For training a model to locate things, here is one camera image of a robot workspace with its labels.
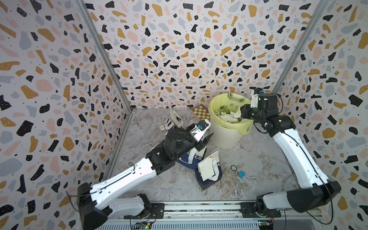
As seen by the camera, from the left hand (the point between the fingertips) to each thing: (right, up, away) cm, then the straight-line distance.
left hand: (209, 127), depth 63 cm
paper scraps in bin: (+17, +5, +26) cm, 31 cm away
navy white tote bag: (-8, -16, +9) cm, 20 cm away
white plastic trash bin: (+11, -7, +24) cm, 27 cm away
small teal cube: (+22, -29, +22) cm, 42 cm away
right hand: (+18, +10, +11) cm, 23 cm away
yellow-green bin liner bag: (+15, +11, +34) cm, 39 cm away
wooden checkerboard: (-1, +10, +54) cm, 55 cm away
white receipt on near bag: (0, -20, +6) cm, 21 cm away
